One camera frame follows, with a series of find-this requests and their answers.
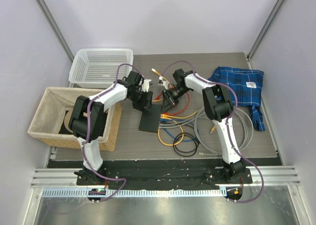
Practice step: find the aluminium frame rail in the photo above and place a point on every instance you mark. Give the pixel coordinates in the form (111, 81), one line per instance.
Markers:
(167, 178)

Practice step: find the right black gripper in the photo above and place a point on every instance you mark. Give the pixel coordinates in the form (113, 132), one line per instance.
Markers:
(169, 102)

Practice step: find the white slotted cable duct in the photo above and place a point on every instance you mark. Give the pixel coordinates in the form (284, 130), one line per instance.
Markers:
(102, 193)

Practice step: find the black network switch box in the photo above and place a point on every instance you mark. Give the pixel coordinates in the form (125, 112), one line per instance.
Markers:
(149, 122)

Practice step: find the white perforated plastic basket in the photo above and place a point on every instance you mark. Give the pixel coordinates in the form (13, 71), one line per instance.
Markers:
(98, 67)

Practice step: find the brown tape roll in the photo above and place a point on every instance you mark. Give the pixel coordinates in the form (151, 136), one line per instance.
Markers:
(67, 117)

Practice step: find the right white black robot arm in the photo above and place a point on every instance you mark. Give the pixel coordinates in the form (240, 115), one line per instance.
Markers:
(218, 107)

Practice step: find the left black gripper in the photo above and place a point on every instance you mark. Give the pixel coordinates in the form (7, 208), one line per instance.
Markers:
(145, 105)

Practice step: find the wicker basket with liner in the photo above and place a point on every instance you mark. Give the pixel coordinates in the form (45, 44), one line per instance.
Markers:
(51, 112)

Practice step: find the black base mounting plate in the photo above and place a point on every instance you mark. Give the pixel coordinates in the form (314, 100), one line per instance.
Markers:
(158, 169)

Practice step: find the blue plaid cloth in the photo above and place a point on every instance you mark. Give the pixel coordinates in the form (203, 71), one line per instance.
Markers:
(247, 85)

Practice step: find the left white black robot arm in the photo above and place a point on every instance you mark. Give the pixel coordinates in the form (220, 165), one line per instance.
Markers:
(88, 120)

